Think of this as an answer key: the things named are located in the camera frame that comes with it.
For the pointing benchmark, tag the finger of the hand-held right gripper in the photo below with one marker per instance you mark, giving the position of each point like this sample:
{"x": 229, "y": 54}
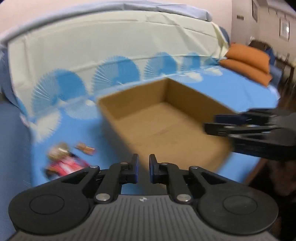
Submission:
{"x": 229, "y": 119}
{"x": 222, "y": 129}

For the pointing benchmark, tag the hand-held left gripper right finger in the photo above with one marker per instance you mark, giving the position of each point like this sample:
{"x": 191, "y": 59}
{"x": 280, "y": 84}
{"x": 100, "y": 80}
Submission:
{"x": 150, "y": 169}

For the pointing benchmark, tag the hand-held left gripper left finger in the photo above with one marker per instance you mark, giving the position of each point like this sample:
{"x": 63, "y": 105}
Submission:
{"x": 137, "y": 169}

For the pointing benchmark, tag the brown cardboard box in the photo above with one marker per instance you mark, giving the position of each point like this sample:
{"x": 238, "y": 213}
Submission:
{"x": 150, "y": 120}

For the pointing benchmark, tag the small orange snack packet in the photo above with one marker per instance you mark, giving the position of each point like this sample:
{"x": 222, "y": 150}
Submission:
{"x": 86, "y": 148}

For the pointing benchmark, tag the red snack packet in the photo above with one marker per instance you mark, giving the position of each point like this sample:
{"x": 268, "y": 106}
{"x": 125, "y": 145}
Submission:
{"x": 67, "y": 168}

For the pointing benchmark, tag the clear bag of mixed nuts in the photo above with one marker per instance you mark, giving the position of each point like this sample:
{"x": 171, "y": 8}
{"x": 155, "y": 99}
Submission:
{"x": 60, "y": 150}

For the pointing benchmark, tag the orange pillow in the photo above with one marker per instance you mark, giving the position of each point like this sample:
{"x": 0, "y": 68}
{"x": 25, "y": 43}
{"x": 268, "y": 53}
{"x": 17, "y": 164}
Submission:
{"x": 247, "y": 71}
{"x": 248, "y": 56}

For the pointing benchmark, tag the dark wooden chair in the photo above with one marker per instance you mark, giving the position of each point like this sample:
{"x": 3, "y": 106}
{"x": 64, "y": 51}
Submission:
{"x": 283, "y": 62}

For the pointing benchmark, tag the blue fan-print sheet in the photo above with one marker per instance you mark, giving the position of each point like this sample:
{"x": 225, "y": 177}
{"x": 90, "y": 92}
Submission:
{"x": 69, "y": 129}

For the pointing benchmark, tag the blue fabric sofa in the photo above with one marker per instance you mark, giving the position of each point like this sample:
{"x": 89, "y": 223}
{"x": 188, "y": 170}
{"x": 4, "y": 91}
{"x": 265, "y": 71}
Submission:
{"x": 11, "y": 150}

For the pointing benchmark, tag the light blue cloth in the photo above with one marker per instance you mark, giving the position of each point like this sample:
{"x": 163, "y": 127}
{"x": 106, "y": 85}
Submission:
{"x": 69, "y": 16}

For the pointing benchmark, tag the wall switch plate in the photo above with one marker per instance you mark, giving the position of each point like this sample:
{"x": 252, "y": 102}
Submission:
{"x": 240, "y": 17}

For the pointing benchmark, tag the framed wall picture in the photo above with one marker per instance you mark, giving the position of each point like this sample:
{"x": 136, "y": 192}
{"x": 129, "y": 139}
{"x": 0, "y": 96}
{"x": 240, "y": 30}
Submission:
{"x": 285, "y": 29}
{"x": 254, "y": 10}

